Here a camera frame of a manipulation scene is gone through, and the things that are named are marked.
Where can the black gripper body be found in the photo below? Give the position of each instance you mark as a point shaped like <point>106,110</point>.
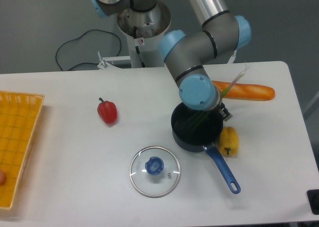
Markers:
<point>219,112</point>

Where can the green onion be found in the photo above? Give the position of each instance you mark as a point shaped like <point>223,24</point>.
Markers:
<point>229,87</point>

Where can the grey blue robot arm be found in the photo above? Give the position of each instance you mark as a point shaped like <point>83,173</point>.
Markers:
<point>184,55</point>

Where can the orange baguette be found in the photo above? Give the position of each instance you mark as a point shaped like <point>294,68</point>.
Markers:
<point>252,92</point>

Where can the yellow bell pepper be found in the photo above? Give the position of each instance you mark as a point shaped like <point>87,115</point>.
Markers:
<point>228,143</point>

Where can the dark blue saucepan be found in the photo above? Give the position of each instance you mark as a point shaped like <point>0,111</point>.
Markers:
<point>196,131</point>

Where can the glass lid blue knob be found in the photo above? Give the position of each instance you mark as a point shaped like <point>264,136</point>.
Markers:
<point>154,171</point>

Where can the red bell pepper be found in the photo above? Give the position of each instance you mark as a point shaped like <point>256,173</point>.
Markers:
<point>107,110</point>

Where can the black device at table edge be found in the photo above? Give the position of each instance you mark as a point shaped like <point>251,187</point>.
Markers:
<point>313,197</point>

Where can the yellow wicker basket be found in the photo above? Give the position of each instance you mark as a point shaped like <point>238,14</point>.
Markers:
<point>19,113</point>

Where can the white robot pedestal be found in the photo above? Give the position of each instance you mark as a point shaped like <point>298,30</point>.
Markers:
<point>144,31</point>

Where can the white table clamp bracket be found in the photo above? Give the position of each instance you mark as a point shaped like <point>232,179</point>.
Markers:
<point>123,62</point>

